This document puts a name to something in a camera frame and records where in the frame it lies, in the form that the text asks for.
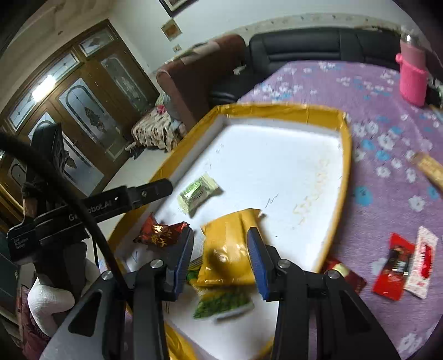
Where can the white and red sachet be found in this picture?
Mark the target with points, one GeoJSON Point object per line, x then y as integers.
{"type": "Point", "coordinates": [420, 269]}

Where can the patterned blanket bed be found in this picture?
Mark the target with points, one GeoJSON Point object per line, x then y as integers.
{"type": "Point", "coordinates": [160, 128]}

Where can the wooden glass-panel door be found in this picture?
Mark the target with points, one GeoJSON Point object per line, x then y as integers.
{"type": "Point", "coordinates": [95, 89]}

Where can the pink knit-sleeved bottle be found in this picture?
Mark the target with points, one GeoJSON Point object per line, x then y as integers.
{"type": "Point", "coordinates": [413, 71]}

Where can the cracker packet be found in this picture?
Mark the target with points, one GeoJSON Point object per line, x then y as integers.
{"type": "Point", "coordinates": [430, 167]}

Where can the purple floral tablecloth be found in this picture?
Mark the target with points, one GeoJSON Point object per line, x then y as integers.
{"type": "Point", "coordinates": [386, 193]}

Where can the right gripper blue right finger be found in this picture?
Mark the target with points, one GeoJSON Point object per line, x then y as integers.
{"type": "Point", "coordinates": [261, 263]}

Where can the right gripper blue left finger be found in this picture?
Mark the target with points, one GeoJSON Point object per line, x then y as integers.
{"type": "Point", "coordinates": [183, 258]}

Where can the dark red candy packet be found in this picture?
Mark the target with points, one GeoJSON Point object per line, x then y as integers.
{"type": "Point", "coordinates": [161, 235]}

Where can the small yellow wall picture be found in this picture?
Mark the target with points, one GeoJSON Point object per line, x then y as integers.
{"type": "Point", "coordinates": [171, 30]}

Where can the yellow-rimmed white tray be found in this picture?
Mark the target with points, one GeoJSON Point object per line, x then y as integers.
{"type": "Point", "coordinates": [292, 162]}

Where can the black leather sofa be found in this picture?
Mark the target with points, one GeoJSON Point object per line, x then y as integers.
{"type": "Point", "coordinates": [267, 52]}

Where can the person's left hand white glove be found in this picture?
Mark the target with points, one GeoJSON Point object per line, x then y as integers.
{"type": "Point", "coordinates": [44, 301]}

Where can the yellow snack packet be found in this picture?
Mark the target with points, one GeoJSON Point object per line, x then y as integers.
{"type": "Point", "coordinates": [225, 260]}

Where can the dark red round-logo packet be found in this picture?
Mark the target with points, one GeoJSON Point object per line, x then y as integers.
{"type": "Point", "coordinates": [356, 282]}

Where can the pale green candy packet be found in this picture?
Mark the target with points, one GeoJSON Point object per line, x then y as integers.
{"type": "Point", "coordinates": [196, 193]}

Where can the framed wall painting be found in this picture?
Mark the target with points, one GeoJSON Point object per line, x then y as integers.
{"type": "Point", "coordinates": [174, 7]}

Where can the brown armchair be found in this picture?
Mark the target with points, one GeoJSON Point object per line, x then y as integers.
{"type": "Point", "coordinates": [187, 80]}

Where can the red and black snack packet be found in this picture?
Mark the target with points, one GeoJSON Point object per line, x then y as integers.
{"type": "Point", "coordinates": [392, 277]}

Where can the green pea snack packet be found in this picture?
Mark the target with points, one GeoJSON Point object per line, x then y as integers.
{"type": "Point", "coordinates": [218, 303]}

